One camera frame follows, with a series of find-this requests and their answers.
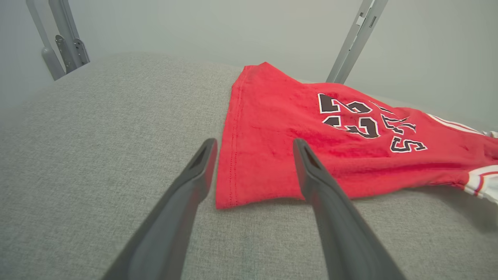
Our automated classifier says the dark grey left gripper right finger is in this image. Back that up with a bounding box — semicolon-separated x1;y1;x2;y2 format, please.
293;138;407;280

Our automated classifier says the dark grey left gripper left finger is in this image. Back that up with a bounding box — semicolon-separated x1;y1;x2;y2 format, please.
101;138;219;280

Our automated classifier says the red white basketball jersey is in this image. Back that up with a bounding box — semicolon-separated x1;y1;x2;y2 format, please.
215;61;498;210

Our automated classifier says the plain grey partition post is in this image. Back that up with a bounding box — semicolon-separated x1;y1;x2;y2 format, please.
326;0;389;84

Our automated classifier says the grey partition post with bracket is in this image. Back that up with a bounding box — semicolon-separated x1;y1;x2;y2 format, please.
25;0;91;82

